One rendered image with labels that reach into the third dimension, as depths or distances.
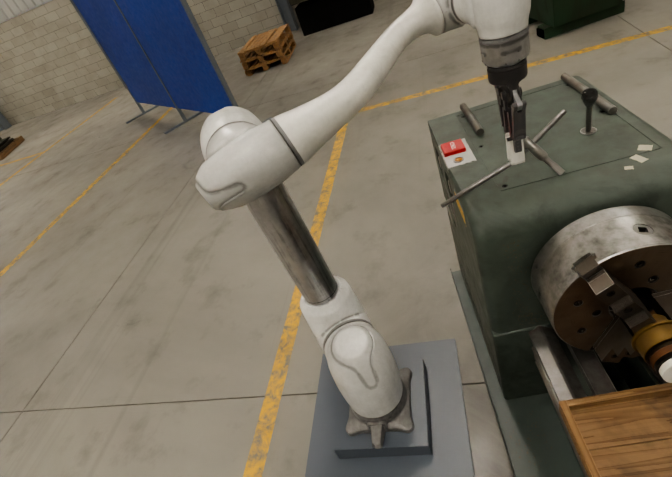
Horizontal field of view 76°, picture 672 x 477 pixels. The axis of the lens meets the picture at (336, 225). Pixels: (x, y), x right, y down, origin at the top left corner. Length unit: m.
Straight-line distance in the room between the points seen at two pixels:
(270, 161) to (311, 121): 0.10
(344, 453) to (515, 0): 1.10
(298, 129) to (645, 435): 0.90
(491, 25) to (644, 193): 0.48
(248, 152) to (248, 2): 10.81
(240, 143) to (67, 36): 13.34
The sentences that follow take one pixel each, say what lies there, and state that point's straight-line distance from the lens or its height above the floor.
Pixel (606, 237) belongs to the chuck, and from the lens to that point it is 0.97.
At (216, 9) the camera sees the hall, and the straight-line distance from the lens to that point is 11.83.
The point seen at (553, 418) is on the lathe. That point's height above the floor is 0.54.
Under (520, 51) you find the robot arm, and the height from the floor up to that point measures 1.57.
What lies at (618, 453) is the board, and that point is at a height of 0.89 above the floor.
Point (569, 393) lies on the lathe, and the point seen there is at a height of 0.86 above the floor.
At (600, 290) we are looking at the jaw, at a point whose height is 1.19.
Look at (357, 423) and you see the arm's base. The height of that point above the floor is 0.82.
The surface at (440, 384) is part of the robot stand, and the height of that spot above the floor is 0.75.
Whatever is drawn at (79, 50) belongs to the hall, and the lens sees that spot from 14.01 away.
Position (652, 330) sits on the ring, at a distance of 0.98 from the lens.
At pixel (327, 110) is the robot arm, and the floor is 1.62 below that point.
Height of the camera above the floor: 1.88
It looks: 34 degrees down
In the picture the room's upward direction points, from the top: 23 degrees counter-clockwise
